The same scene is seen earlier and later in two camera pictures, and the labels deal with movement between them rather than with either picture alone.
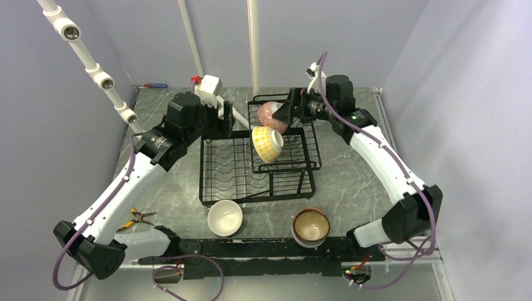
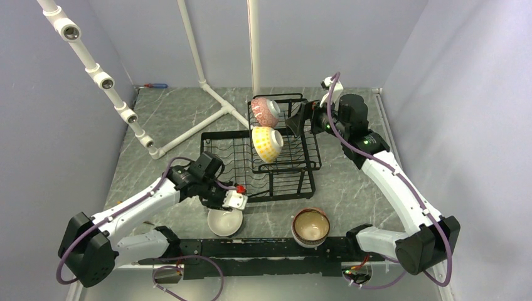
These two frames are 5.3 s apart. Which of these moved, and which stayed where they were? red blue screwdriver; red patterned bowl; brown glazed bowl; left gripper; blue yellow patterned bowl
Moved: left gripper; red patterned bowl
Stayed: red blue screwdriver; blue yellow patterned bowl; brown glazed bowl
